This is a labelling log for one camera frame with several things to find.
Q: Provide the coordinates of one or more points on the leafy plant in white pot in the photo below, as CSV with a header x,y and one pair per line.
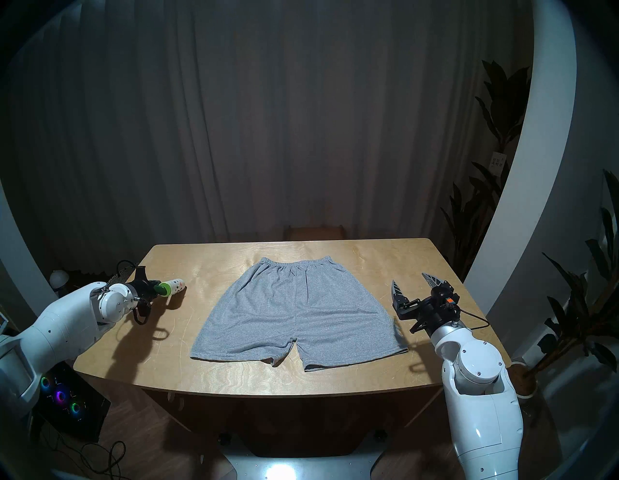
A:
x,y
575,314

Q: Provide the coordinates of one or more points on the white paper tag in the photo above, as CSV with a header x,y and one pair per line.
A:
x,y
498,159

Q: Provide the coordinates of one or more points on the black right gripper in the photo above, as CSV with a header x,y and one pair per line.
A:
x,y
420,309

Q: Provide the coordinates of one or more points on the white mushroom lamp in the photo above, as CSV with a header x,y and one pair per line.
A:
x,y
59,277

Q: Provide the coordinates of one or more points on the tall dark leafy plant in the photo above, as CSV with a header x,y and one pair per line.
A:
x,y
508,101

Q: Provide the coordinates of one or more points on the woven basket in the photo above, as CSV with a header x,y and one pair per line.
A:
x,y
125,273

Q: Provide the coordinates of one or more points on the grey curtain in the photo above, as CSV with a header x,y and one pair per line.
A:
x,y
242,121

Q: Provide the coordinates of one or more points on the white plant pot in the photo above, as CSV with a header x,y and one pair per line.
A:
x,y
524,382

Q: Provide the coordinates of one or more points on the computer case with rgb fans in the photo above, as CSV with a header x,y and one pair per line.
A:
x,y
72,406

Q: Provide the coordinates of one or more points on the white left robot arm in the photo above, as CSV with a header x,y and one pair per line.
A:
x,y
63,324

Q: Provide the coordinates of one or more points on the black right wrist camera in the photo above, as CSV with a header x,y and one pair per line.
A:
x,y
442,294

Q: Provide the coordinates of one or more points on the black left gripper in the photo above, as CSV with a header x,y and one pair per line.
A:
x,y
140,290

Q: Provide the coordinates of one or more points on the grey shorts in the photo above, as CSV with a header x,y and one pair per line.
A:
x,y
290,314

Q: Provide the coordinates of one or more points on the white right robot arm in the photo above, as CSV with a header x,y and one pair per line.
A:
x,y
478,401

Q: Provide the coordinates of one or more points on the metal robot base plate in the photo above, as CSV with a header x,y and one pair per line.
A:
x,y
290,469

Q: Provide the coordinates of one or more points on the white curved arch column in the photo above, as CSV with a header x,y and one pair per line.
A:
x,y
24,251
532,169

